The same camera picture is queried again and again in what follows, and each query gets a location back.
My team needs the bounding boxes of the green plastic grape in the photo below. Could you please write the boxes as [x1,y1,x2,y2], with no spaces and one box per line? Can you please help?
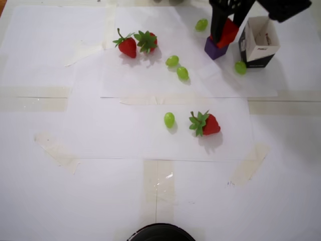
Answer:
[195,19,209,32]
[164,112,176,129]
[176,66,189,81]
[165,55,180,68]
[234,60,247,75]

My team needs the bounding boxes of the open white black carton box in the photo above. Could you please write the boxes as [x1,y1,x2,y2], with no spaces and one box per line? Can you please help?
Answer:
[238,16,281,69]

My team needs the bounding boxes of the red plastic strawberry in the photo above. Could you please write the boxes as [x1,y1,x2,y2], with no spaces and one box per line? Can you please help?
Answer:
[189,109,222,138]
[133,30,158,55]
[112,28,138,59]

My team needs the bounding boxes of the beige tape strip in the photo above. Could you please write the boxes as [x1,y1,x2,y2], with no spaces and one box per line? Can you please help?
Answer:
[0,86,70,112]
[229,143,271,188]
[33,130,81,176]
[247,90,321,115]
[64,40,106,67]
[142,159,176,221]

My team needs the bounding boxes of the purple wooden cube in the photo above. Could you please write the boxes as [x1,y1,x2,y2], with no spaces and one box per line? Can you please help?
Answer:
[204,36,229,60]

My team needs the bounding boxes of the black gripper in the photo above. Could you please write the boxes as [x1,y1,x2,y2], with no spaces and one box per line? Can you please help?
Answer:
[210,0,312,43]

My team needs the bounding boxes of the black round stand base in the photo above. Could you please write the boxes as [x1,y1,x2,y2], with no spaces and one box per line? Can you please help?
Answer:
[127,222,196,241]

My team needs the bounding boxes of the red wooden cube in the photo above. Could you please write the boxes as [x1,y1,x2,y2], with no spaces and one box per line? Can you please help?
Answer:
[216,19,239,49]

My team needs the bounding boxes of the white paper sheet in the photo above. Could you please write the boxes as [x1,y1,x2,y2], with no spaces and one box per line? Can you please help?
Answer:
[100,5,279,98]
[62,97,254,162]

